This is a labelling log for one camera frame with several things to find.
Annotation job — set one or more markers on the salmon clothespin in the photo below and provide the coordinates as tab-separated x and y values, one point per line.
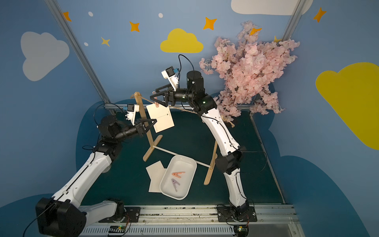
178	174

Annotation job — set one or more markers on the left aluminium frame post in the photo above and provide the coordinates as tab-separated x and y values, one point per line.
57	13

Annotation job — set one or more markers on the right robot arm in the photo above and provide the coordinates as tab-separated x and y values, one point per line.
205	107

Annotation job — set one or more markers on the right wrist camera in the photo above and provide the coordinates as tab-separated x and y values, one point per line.
171	74

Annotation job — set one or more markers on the green circuit board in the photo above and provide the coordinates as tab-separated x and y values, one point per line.
117	230

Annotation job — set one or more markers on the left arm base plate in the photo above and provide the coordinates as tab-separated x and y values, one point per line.
130	214

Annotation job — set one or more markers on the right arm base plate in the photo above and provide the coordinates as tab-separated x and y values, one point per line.
228	214

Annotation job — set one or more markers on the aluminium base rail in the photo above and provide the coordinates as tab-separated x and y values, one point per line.
274	220

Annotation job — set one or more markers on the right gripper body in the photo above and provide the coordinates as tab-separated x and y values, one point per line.
170	97

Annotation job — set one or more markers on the white postcard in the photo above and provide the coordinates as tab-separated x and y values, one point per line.
156	169
163	116
156	178

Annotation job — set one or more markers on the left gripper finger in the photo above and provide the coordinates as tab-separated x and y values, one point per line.
148	120
149	126

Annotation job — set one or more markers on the pink cherry blossom tree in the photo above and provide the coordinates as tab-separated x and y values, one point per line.
248	68

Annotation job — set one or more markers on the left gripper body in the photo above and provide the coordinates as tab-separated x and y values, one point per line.
139	128

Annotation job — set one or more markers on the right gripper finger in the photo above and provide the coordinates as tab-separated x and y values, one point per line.
155	98
164	89

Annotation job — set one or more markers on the white plastic tray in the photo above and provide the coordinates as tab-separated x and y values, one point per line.
178	163

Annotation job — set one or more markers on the rear aluminium floor rail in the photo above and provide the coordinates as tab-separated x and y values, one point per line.
177	106

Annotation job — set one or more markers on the right aluminium frame post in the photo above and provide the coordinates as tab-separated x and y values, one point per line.
294	19

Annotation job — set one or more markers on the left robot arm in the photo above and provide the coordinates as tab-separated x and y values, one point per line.
62	215

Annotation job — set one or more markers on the purple clothespin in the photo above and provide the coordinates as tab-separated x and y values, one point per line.
175	184

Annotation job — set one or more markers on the aluminium frame post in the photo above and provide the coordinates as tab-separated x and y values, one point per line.
57	13
294	19

